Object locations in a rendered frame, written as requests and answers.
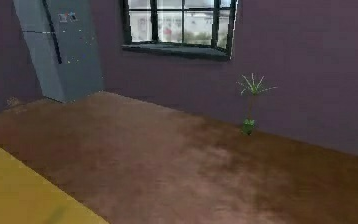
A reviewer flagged house plant in green pot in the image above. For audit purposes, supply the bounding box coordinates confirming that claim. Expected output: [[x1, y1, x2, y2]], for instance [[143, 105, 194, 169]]
[[236, 72, 278, 136]]

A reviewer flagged black framed window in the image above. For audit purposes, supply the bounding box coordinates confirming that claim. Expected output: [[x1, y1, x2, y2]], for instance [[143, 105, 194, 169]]
[[119, 0, 239, 62]]

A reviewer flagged grey fridge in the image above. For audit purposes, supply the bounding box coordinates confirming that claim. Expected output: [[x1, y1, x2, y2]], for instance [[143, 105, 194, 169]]
[[12, 0, 105, 104]]

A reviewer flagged yellow table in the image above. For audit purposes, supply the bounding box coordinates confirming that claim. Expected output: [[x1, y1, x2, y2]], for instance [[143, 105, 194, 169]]
[[0, 138, 110, 224]]

